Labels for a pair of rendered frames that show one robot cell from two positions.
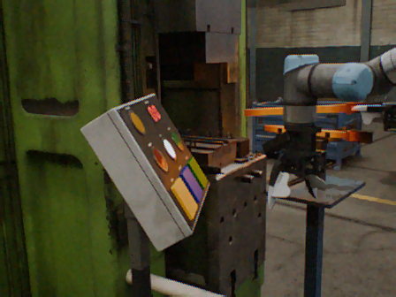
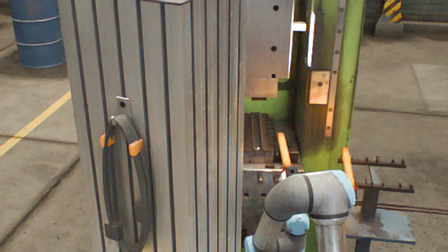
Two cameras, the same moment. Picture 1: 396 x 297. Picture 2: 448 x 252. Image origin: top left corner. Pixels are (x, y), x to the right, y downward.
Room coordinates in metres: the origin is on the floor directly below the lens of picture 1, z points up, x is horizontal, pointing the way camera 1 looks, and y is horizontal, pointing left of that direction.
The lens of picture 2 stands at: (0.23, -1.86, 2.21)
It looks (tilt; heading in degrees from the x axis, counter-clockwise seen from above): 27 degrees down; 59
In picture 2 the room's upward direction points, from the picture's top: straight up
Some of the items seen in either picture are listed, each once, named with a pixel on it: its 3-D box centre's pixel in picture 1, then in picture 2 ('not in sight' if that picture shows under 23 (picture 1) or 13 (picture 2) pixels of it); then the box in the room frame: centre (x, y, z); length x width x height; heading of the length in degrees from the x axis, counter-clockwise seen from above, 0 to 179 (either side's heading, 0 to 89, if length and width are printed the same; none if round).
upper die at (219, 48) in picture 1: (170, 49); (253, 71); (1.60, 0.09, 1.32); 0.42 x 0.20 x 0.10; 58
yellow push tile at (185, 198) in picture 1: (183, 199); not in sight; (0.86, 0.03, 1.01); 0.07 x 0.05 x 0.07; 173
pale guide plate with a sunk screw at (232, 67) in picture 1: (231, 61); (319, 87); (1.83, -0.14, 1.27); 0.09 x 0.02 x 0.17; 148
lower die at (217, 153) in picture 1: (172, 148); (251, 135); (1.60, 0.09, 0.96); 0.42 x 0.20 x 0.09; 58
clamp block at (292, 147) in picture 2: (231, 146); (288, 152); (1.67, -0.13, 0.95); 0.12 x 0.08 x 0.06; 58
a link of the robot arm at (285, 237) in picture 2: not in sight; (291, 241); (1.20, -0.75, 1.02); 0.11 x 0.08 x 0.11; 161
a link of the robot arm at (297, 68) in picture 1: (301, 79); not in sight; (1.00, -0.24, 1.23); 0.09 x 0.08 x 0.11; 40
